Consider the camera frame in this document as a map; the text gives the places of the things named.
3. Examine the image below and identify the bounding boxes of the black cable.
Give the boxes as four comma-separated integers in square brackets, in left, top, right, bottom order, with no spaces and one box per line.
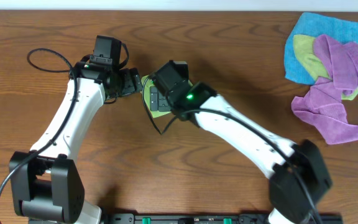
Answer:
[0,42,130,224]
[140,76,323,224]

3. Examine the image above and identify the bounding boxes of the blue cloth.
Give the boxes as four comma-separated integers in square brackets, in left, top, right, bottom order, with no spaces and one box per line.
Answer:
[284,12,358,85]

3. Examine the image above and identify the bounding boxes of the left black cable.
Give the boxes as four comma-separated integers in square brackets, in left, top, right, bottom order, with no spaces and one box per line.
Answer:
[0,42,130,224]

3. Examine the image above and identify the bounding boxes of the light green cloth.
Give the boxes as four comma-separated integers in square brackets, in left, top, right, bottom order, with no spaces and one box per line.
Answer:
[140,74,194,119]

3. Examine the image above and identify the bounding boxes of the purple cloth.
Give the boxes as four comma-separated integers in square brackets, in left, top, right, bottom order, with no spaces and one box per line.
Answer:
[290,34,358,146]

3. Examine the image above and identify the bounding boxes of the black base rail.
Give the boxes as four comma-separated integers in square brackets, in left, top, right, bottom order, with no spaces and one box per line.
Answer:
[28,212,344,224]

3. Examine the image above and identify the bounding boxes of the olive green cloth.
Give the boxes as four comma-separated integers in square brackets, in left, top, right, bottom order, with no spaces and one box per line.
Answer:
[293,34,358,100]

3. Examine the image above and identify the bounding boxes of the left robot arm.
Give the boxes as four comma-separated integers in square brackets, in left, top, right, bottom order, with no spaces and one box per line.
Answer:
[9,62,142,223]

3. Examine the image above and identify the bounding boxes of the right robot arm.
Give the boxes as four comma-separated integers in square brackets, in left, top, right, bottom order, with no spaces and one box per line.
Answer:
[152,80,333,223]

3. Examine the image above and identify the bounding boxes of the right black cable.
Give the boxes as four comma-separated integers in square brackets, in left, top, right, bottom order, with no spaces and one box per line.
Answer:
[140,76,323,224]

